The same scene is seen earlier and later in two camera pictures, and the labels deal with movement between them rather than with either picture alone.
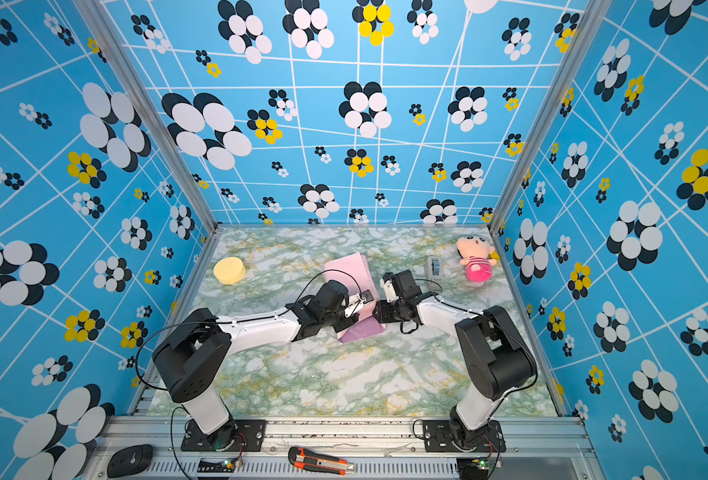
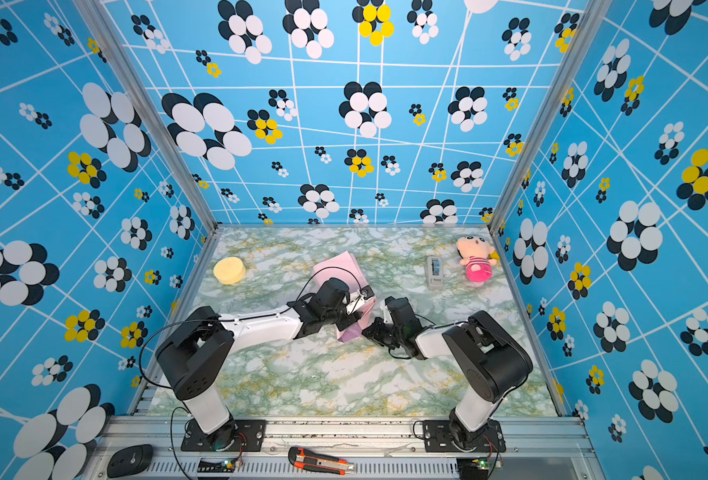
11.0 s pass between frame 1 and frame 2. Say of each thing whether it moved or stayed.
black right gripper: moved
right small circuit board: stayed
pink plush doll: stayed
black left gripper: stayed
